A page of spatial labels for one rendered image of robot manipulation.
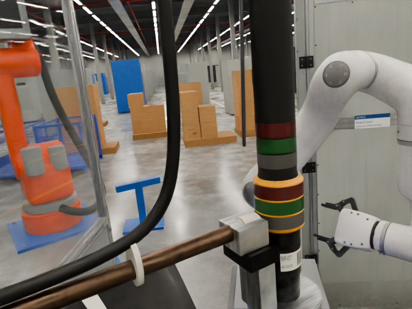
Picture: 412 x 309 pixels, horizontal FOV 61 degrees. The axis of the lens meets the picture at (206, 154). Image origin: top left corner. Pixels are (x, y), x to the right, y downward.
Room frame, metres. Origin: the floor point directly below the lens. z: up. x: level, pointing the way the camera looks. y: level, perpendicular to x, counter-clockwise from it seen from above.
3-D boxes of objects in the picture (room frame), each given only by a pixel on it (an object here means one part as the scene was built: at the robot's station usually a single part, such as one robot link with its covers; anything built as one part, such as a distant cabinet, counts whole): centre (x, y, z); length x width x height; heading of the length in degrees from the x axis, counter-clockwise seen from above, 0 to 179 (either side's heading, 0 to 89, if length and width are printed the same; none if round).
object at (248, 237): (0.28, -0.05, 1.48); 0.09 x 0.07 x 0.10; 120
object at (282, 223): (0.29, -0.06, 1.53); 0.04 x 0.04 x 0.01
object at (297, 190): (0.29, -0.06, 1.55); 0.04 x 0.04 x 0.01
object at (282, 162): (0.29, -0.06, 1.58); 0.03 x 0.03 x 0.01
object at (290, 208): (0.29, -0.06, 1.54); 0.04 x 0.04 x 0.01
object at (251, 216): (0.27, -0.03, 1.53); 0.02 x 0.02 x 0.02; 30
